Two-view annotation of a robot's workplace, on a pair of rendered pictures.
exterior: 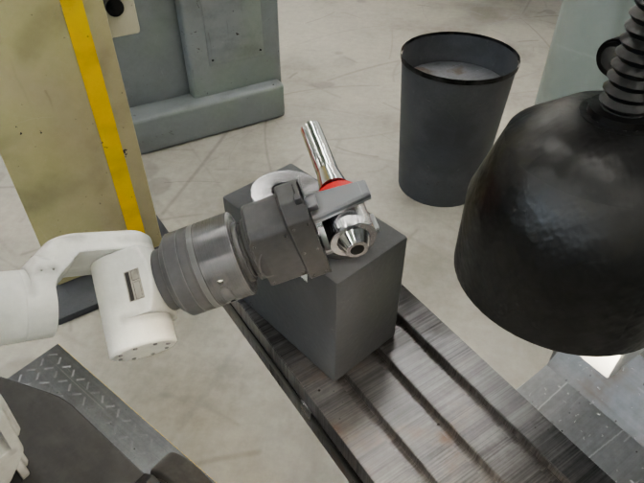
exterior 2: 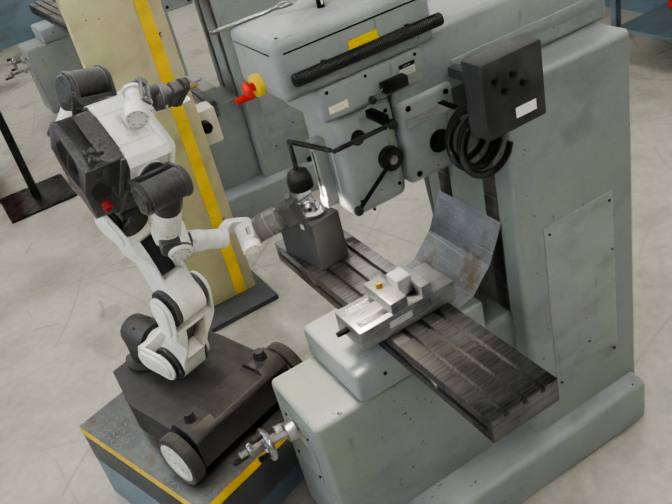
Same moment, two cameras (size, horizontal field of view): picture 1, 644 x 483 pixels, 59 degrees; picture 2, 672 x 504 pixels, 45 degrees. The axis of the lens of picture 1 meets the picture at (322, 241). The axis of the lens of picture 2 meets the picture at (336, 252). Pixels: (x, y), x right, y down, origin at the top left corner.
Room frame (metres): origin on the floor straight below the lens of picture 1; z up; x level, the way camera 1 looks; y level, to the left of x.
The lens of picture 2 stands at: (-1.84, -0.50, 2.49)
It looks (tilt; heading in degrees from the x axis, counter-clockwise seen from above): 33 degrees down; 10
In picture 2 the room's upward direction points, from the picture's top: 15 degrees counter-clockwise
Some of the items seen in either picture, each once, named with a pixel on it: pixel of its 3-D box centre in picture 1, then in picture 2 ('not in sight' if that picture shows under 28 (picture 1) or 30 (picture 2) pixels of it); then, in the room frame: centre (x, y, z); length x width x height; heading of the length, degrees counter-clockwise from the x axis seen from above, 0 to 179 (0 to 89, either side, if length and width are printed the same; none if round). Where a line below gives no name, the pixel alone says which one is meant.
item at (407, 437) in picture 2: not in sight; (406, 408); (0.24, -0.22, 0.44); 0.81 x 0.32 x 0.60; 124
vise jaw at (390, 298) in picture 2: not in sight; (385, 294); (0.13, -0.25, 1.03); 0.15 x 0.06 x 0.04; 34
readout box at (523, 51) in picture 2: not in sight; (506, 88); (0.14, -0.67, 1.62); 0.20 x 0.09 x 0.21; 124
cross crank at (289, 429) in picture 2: not in sight; (276, 438); (-0.03, 0.18, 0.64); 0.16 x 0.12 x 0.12; 124
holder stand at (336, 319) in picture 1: (311, 264); (310, 230); (0.56, 0.01, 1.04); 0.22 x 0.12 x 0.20; 43
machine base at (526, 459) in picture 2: not in sight; (476, 434); (0.39, -0.44, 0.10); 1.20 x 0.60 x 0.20; 124
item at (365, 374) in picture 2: not in sight; (393, 327); (0.25, -0.24, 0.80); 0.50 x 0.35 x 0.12; 124
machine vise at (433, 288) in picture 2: not in sight; (394, 299); (0.14, -0.27, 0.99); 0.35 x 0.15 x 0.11; 124
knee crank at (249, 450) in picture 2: not in sight; (259, 444); (0.07, 0.28, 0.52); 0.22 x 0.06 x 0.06; 124
